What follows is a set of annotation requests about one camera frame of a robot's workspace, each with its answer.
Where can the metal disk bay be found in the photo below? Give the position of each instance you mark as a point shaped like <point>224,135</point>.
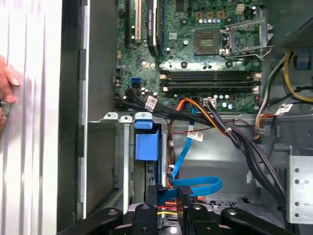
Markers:
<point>126,151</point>

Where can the black graphics card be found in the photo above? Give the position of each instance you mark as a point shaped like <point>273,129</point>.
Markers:
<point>152,24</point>

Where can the grey power supply unit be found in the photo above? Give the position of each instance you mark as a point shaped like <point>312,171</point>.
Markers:
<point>300,34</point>

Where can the green motherboard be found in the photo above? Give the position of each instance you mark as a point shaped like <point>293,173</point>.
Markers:
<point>176,41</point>

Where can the person's left hand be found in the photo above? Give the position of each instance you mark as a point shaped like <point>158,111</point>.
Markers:
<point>7,80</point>

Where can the CPU socket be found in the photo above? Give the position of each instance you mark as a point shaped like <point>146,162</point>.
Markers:
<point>207,42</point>

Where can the blue port on motherboard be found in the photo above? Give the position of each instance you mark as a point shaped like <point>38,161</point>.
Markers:
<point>135,80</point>

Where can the person's right hand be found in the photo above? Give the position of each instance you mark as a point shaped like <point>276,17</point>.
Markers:
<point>2,123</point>

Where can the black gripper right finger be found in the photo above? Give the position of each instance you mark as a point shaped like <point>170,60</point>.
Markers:
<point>203,220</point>

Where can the metal drive cage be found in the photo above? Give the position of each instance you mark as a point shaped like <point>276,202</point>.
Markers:
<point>300,186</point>

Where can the white expansion slot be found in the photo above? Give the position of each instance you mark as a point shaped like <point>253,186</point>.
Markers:
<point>137,19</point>

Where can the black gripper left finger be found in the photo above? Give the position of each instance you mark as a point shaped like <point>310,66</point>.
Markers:
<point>145,220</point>

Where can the black PC case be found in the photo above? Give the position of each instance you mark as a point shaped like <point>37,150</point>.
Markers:
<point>100,73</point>

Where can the hard disk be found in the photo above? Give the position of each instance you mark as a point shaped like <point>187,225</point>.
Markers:
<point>146,147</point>

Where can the black expansion slot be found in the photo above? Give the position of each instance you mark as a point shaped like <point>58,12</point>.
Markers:
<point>127,24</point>

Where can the metal socket cover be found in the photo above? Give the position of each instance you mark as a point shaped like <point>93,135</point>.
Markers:
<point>244,22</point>

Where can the black RAM slot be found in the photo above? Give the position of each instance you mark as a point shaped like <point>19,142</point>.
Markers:
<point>210,84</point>
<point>210,77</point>
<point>210,89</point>
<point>210,72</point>

